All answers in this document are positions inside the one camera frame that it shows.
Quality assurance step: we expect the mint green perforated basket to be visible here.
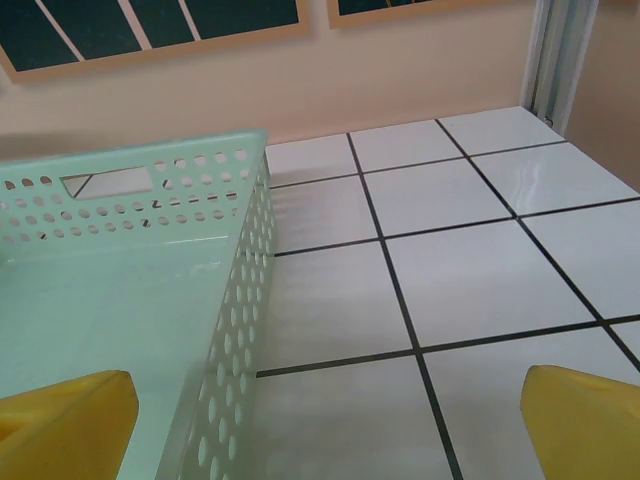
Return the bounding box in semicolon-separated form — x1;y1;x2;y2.
0;128;275;480

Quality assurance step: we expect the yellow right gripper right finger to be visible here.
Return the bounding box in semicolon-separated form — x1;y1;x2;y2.
519;363;640;480

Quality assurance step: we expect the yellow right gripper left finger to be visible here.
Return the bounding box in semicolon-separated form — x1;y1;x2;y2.
0;368;140;480

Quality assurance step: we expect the aluminium frame post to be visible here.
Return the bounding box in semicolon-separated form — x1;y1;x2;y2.
519;0;599;134

